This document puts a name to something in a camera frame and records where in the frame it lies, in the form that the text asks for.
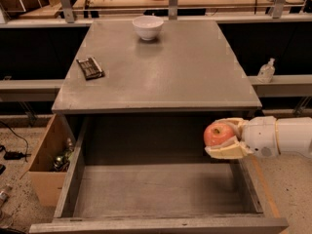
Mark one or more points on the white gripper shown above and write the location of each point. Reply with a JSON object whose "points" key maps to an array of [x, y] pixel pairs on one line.
{"points": [[259, 136]]}

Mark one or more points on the red apple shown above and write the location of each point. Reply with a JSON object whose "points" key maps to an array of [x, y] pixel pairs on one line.
{"points": [[217, 134]]}

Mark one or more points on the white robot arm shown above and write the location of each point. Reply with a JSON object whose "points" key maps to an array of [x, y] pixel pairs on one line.
{"points": [[294, 135]]}

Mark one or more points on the open grey top drawer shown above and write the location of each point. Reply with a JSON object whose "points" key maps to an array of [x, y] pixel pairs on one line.
{"points": [[149, 174]]}

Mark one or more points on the grey metal cabinet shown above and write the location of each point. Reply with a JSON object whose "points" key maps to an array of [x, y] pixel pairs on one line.
{"points": [[163, 91]]}

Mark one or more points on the white ceramic bowl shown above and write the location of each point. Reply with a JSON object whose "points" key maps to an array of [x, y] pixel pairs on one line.
{"points": [[147, 27]]}

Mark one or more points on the dark snack bar packet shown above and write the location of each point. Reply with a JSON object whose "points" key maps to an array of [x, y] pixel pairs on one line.
{"points": [[90, 68]]}

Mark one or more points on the items inside cardboard box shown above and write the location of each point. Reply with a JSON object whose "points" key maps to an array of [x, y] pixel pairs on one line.
{"points": [[62, 160]]}

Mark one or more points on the cardboard box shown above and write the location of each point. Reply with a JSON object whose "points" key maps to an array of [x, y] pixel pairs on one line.
{"points": [[46, 183]]}

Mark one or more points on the plastic bottle on floor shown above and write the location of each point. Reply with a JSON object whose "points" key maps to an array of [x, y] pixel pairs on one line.
{"points": [[5, 194]]}

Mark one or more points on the metal railing frame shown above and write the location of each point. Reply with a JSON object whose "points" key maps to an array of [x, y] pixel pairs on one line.
{"points": [[219, 10]]}

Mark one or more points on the black power adapter with cable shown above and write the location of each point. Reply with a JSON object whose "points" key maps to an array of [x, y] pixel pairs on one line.
{"points": [[14, 142]]}

